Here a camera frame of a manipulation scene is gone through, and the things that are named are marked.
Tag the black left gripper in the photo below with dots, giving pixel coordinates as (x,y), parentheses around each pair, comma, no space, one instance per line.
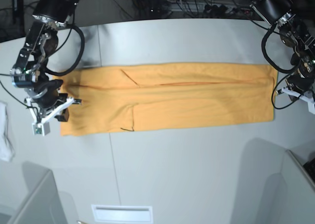
(299,84)

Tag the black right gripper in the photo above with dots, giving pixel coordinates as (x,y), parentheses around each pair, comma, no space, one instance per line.
(47,97)

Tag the orange T-shirt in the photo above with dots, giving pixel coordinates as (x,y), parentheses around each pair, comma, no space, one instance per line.
(167,96)

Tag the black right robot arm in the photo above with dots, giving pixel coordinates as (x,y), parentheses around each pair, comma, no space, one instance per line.
(30,71)

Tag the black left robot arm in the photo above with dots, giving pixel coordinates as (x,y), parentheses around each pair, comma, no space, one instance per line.
(280,14)

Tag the white crumpled cloth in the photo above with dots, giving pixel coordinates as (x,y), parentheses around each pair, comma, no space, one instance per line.
(7,152)

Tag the grey box left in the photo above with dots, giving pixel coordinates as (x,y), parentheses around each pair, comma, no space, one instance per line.
(42,205)

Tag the grey box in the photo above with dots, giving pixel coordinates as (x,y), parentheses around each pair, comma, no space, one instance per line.
(42,205)
(291,194)

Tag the grey box right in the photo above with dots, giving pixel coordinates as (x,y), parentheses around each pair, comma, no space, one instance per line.
(291,194)

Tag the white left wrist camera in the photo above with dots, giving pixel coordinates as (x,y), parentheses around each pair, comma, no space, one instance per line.
(309,100)

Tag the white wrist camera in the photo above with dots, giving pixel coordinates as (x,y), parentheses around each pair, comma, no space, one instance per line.
(46,115)
(309,100)

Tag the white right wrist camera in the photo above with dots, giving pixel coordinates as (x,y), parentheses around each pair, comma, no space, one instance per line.
(46,115)

